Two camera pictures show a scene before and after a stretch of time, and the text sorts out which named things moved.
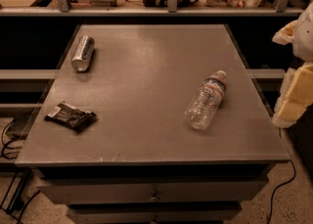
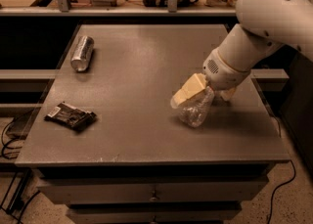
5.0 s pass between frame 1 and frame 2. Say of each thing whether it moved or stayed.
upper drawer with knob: stayed
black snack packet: stayed
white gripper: moved
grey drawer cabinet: stayed
